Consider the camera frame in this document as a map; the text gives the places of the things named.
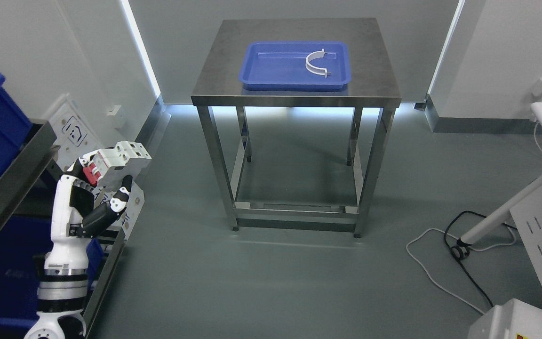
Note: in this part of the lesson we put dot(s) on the white machine box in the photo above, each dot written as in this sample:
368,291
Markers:
513,320

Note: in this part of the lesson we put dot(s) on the white wall switch box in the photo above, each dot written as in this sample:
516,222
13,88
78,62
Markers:
116,117

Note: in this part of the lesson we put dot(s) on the stainless steel table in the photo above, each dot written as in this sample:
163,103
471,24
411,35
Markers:
301,160

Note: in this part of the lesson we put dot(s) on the grey red circuit breaker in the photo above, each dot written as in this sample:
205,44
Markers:
107,167

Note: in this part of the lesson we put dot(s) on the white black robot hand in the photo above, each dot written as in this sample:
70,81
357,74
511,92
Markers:
76,220

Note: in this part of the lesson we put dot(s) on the blue plastic tray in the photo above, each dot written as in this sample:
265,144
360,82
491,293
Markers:
296,66

